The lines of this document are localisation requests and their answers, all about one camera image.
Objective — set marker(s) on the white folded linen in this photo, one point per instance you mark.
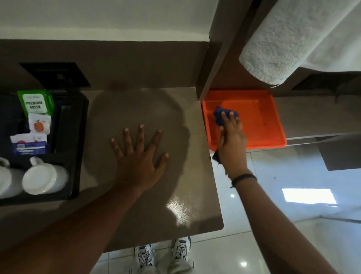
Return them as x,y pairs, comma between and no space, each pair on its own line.
335,42

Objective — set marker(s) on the blue cleaning cloth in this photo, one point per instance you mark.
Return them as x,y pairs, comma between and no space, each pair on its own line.
220,115

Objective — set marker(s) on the person's left forearm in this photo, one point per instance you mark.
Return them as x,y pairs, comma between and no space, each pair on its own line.
70,230

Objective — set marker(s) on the black wrist band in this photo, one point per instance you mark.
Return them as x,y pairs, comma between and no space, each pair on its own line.
243,178

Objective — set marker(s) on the person's white sneaker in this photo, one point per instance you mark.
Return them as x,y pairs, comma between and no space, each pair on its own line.
182,252
144,255

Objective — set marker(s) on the blue and white sachet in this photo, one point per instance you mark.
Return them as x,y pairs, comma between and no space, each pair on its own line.
28,144

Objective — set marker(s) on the white ceramic mug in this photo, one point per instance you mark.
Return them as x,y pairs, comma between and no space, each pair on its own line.
45,177
8,179

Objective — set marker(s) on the black serving tray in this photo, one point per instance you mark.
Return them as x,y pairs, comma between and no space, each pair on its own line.
70,135

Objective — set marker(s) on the white rolled towel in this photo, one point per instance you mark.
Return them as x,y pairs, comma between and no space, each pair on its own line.
284,39

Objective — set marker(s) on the person's right forearm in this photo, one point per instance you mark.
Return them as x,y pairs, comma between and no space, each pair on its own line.
279,228

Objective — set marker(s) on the orange plastic tray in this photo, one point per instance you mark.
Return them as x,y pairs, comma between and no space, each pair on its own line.
259,118

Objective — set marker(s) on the person's right white sneaker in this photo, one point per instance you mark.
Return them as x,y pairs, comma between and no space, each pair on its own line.
182,252

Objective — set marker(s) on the person's right fingers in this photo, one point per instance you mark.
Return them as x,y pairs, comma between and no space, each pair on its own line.
229,120

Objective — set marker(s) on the person's left little finger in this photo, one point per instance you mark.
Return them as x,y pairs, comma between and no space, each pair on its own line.
117,149

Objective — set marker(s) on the black wall socket plate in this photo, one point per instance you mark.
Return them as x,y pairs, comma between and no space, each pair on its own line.
56,74

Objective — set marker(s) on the green tea packet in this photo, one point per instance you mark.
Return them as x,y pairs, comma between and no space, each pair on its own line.
35,102

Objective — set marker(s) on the person's left middle finger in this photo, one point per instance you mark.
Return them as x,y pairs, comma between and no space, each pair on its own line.
141,137

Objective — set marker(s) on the person's right hand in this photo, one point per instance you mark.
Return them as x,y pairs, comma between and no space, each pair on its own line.
231,141

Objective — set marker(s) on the white sachet with red print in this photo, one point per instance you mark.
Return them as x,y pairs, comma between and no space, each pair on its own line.
39,123

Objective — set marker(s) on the person's left white sneaker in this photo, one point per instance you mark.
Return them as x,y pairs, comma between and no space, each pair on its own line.
144,255

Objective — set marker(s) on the person's left thumb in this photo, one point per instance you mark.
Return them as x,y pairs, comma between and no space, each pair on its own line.
164,164

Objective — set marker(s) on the person's left hand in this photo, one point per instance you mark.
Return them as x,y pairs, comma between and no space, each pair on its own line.
138,166

